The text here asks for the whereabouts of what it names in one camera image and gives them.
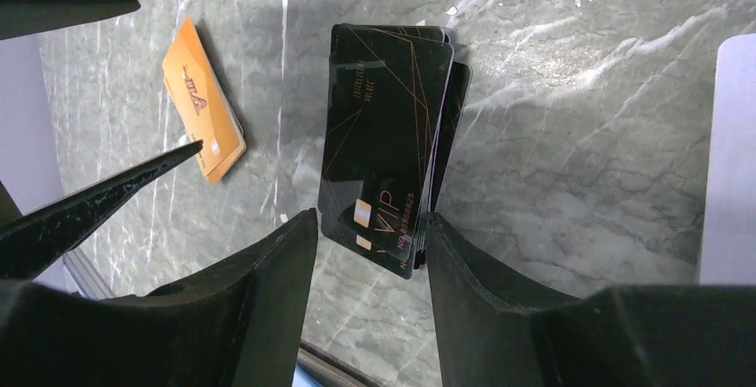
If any silver credit card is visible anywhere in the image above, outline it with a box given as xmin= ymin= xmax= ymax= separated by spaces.
xmin=698 ymin=34 xmax=755 ymax=286

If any gold credit card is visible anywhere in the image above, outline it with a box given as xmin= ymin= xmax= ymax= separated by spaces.
xmin=162 ymin=18 xmax=247 ymax=184

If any black credit card stack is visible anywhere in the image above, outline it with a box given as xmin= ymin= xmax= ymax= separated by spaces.
xmin=318 ymin=23 xmax=472 ymax=279

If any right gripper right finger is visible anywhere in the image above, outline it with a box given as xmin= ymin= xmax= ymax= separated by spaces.
xmin=426 ymin=214 xmax=755 ymax=386

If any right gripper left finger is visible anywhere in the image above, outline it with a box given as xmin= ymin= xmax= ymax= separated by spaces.
xmin=1 ymin=209 xmax=318 ymax=386

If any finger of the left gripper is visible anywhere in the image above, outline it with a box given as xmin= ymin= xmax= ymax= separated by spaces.
xmin=1 ymin=140 xmax=203 ymax=280
xmin=1 ymin=0 xmax=140 ymax=40

